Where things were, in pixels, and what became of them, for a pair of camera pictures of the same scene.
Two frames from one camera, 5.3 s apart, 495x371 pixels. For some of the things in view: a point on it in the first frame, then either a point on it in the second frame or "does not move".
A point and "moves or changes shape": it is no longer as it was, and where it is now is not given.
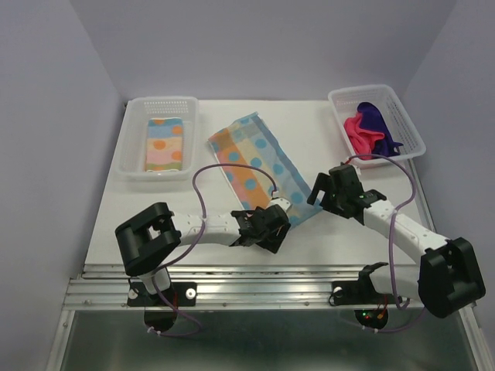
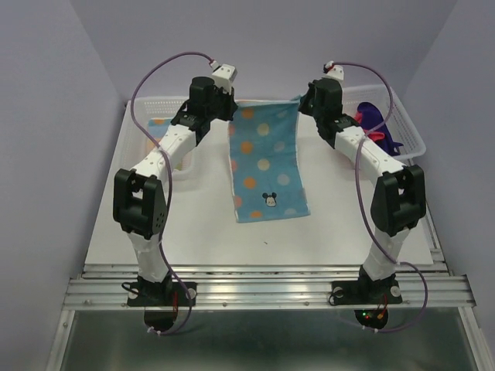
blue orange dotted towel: (250, 141) moves or changes shape
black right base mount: (370, 307) does not move
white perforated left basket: (131, 161) does not move
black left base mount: (161, 308) does not move
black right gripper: (323, 182) to (302, 106)
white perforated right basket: (400, 124) does not move
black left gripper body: (270, 241) to (222, 106)
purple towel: (371, 119) does not move
